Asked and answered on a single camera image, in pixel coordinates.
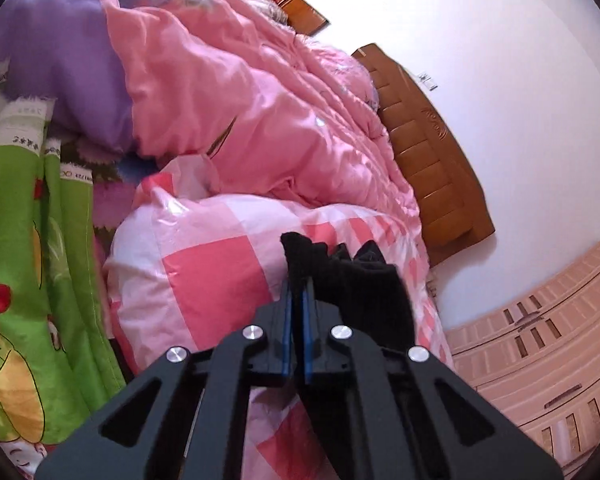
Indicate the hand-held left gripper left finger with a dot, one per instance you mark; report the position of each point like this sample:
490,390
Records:
286,330

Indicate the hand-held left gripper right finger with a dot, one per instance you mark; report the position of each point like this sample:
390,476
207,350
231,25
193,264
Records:
307,330

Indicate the black pants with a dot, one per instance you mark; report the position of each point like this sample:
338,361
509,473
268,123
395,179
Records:
360,285

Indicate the wall socket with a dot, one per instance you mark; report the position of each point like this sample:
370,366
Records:
427,81

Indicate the small wooden headboard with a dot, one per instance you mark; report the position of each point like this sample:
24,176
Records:
297,5

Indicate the pink quilt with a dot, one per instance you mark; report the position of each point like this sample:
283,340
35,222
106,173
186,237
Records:
240,85

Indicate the light wooden wardrobe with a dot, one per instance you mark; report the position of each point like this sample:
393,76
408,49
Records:
540,350

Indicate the pink checked bed sheet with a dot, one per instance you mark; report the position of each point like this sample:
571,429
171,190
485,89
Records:
205,270

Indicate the green cartoon blanket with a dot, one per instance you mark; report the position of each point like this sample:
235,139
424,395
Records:
25,260

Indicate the large wooden headboard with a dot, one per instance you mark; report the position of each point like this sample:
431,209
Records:
430,160

